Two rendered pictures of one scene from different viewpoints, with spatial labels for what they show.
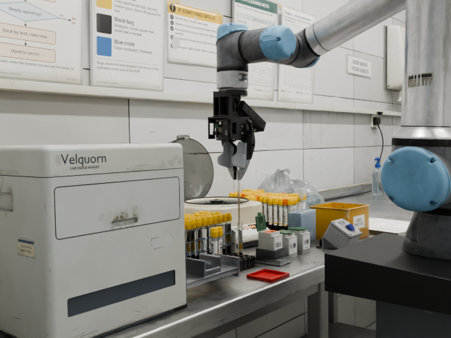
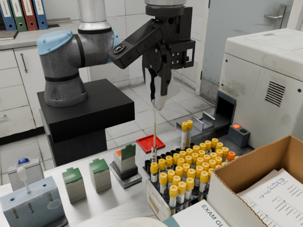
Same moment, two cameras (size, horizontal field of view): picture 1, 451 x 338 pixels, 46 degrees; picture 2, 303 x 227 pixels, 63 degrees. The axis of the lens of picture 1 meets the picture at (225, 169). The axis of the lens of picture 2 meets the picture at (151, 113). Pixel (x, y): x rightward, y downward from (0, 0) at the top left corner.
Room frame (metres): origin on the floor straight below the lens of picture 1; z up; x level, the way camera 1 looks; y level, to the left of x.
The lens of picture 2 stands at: (1.72, 0.13, 1.36)
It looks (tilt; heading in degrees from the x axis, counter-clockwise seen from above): 31 degrees down; 201
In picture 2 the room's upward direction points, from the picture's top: straight up
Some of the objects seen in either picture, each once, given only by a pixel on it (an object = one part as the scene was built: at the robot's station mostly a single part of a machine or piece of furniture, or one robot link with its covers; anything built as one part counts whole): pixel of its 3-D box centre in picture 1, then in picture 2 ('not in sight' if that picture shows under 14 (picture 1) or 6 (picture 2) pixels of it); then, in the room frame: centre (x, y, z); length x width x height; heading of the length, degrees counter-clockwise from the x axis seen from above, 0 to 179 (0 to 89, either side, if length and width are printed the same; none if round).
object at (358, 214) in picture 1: (339, 221); not in sight; (1.61, -0.35, 0.93); 0.13 x 0.13 x 0.10; 48
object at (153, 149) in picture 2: (239, 242); (153, 161); (1.28, -0.03, 0.93); 0.01 x 0.01 x 0.10
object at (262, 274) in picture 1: (268, 275); (150, 143); (1.15, -0.09, 0.88); 0.07 x 0.07 x 0.01; 50
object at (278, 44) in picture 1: (271, 45); not in sight; (1.21, -0.11, 1.39); 0.11 x 0.11 x 0.08; 50
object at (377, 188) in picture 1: (377, 175); not in sight; (2.90, -0.84, 0.97); 0.08 x 0.07 x 0.20; 143
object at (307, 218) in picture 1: (302, 228); (35, 208); (1.50, -0.22, 0.92); 0.10 x 0.07 x 0.10; 147
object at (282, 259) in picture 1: (270, 255); (125, 169); (1.30, -0.11, 0.89); 0.09 x 0.05 x 0.04; 52
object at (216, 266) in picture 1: (194, 271); (208, 121); (1.03, 0.06, 0.92); 0.21 x 0.07 x 0.05; 140
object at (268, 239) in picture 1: (270, 243); (124, 161); (1.30, -0.11, 0.92); 0.05 x 0.04 x 0.06; 52
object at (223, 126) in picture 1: (231, 116); (167, 38); (1.26, -0.01, 1.24); 0.09 x 0.08 x 0.12; 141
